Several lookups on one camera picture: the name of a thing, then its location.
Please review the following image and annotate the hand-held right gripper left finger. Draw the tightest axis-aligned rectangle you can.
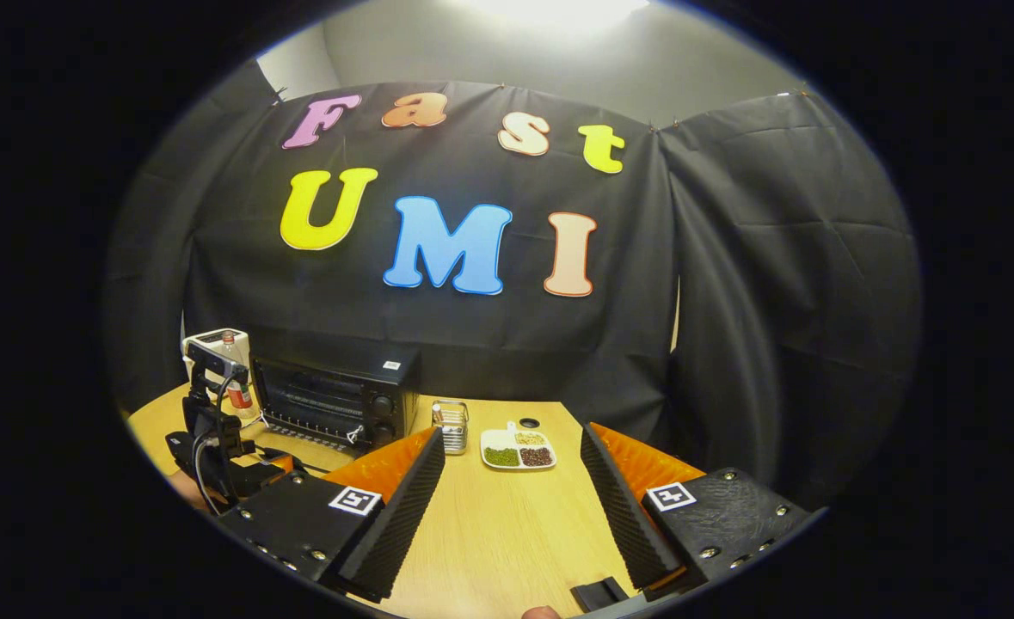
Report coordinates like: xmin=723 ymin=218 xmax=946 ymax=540
xmin=214 ymin=427 xmax=447 ymax=603

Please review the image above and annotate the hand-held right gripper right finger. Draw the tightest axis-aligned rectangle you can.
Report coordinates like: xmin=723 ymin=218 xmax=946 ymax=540
xmin=580 ymin=421 xmax=817 ymax=594

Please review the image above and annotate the black electric oven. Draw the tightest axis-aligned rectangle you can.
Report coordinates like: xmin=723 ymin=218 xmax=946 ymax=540
xmin=250 ymin=344 xmax=421 ymax=452

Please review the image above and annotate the clear plastic water bottle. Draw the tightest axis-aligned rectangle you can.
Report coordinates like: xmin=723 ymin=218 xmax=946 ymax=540
xmin=218 ymin=331 xmax=258 ymax=420

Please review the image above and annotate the white toaster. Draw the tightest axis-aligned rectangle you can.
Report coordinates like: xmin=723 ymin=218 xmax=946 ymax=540
xmin=181 ymin=328 xmax=251 ymax=388

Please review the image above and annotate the white divided dish of beans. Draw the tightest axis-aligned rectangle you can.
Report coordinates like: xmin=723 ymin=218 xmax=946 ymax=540
xmin=481 ymin=421 xmax=557 ymax=470

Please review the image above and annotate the black backdrop cloth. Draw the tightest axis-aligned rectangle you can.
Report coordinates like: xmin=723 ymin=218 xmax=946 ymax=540
xmin=102 ymin=60 xmax=925 ymax=508

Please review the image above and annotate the large ceiling light panel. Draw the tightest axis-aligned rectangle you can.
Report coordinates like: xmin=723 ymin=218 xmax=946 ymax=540
xmin=472 ymin=0 xmax=649 ymax=31

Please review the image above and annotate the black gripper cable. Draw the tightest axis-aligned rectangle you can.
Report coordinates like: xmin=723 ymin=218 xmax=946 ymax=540
xmin=194 ymin=370 xmax=248 ymax=514

